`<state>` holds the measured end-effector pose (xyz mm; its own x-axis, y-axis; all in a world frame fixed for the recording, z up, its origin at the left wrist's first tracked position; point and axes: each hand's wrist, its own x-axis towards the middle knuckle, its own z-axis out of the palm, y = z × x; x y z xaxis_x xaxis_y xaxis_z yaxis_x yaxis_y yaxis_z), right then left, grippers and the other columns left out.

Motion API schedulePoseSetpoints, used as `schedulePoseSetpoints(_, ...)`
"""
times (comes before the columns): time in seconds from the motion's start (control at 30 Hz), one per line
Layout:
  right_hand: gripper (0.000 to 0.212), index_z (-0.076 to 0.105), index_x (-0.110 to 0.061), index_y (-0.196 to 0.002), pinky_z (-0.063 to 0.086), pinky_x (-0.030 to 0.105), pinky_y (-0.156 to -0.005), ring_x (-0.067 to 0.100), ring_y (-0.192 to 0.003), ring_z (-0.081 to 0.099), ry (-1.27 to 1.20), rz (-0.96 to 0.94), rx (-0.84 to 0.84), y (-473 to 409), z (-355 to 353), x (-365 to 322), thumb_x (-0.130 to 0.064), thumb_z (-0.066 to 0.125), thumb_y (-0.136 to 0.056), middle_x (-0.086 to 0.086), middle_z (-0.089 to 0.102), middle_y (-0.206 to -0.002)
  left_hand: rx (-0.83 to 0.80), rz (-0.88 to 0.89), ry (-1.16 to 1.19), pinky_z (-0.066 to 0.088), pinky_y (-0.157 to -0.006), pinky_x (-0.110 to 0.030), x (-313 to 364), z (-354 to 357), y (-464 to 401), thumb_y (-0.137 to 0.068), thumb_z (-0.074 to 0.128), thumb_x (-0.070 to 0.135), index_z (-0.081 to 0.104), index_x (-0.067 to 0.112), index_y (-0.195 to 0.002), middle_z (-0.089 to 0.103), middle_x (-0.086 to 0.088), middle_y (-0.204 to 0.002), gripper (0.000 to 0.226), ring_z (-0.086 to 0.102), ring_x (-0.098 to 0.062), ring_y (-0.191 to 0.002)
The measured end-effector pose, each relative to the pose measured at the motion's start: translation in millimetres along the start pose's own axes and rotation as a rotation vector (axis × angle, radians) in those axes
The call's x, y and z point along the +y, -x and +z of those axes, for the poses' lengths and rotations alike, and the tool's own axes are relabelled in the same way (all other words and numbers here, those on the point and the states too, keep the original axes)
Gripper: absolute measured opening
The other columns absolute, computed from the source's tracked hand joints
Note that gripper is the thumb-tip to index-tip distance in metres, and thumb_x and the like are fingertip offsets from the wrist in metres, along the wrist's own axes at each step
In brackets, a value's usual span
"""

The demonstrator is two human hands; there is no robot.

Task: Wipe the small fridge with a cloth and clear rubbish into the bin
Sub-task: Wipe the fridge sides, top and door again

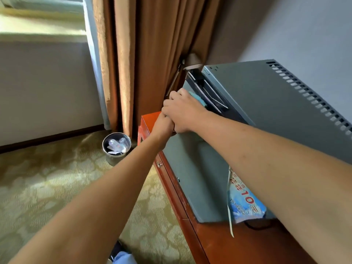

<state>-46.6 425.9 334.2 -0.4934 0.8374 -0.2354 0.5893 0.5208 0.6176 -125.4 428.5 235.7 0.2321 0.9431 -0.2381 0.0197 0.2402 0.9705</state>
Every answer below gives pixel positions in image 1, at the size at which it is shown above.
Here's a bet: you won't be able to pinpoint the person's left hand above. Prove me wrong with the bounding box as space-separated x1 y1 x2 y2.
150 112 176 147

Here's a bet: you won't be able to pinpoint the person's right hand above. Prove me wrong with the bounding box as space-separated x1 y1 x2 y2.
161 88 214 134

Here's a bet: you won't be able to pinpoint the green blue cleaning cloth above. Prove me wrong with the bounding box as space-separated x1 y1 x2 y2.
188 91 207 109

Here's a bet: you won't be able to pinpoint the grey mini fridge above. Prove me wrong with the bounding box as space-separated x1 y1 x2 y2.
162 59 352 224

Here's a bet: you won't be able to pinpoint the person's left forearm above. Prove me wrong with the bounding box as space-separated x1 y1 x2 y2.
10 134 165 264

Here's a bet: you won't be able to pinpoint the person's right forearm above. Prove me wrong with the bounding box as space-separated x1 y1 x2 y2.
195 112 352 264

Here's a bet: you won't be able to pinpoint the person's left black shoe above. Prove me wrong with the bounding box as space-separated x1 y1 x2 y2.
109 240 124 261

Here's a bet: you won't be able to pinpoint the person's legs in blue jeans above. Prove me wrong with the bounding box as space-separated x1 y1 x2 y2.
113 251 138 264

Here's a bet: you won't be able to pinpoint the grey metal lamp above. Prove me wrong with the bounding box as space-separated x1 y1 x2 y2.
165 53 204 97

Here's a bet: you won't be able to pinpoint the round metal trash bin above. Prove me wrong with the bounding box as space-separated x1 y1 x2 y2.
102 132 132 166

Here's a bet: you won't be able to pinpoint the brown curtain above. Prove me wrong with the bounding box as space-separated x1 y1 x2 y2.
92 0 223 138

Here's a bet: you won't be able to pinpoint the white sheer curtain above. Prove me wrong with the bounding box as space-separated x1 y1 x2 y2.
82 0 111 131

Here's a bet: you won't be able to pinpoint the black power cable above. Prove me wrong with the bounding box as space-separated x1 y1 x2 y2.
243 218 275 231

